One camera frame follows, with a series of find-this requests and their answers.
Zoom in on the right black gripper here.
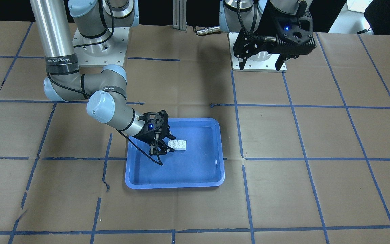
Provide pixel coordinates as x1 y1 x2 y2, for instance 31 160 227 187
135 110 176 156

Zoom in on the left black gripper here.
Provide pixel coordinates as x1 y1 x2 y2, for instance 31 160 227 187
233 9 316 71

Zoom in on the white block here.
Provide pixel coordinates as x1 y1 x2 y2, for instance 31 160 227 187
168 140 178 150
175 140 186 151

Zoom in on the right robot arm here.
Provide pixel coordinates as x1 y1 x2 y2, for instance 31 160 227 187
30 0 175 156

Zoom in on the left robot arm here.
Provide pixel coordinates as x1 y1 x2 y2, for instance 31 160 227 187
219 0 316 72

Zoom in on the blue plastic tray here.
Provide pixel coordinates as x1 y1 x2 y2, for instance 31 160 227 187
125 118 225 189

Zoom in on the brown paper table cover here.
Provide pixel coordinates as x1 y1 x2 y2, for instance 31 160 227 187
0 21 390 244

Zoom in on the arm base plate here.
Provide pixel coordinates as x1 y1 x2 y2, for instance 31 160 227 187
74 27 130 67
228 32 279 72

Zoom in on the aluminium frame post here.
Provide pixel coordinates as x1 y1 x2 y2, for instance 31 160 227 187
172 0 187 32

